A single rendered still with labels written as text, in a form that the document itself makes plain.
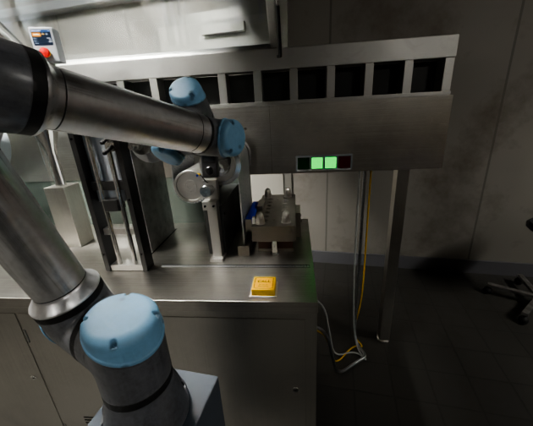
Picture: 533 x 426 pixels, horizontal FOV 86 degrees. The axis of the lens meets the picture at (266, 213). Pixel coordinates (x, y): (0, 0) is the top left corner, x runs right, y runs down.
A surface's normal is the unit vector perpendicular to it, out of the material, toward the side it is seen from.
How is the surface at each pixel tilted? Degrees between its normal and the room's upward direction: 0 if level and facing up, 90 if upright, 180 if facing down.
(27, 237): 91
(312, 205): 90
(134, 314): 7
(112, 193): 90
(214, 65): 90
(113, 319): 7
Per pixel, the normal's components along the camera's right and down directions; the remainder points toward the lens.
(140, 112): 0.85, 0.05
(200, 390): -0.05, -0.94
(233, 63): -0.09, 0.35
